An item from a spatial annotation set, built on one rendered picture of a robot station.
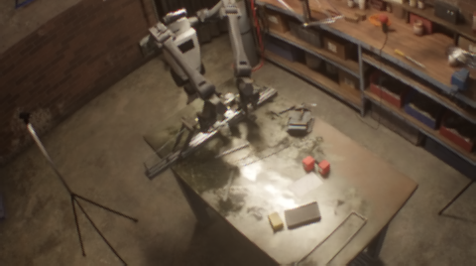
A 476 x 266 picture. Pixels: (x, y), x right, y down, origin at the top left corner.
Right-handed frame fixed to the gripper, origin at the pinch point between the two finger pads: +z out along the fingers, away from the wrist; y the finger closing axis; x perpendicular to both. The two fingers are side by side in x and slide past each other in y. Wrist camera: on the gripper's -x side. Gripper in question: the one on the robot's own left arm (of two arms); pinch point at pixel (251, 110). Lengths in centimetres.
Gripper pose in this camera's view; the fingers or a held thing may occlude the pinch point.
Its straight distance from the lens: 225.6
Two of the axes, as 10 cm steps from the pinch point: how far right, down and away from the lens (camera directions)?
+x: -5.6, -2.8, 7.8
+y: 7.7, -5.1, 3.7
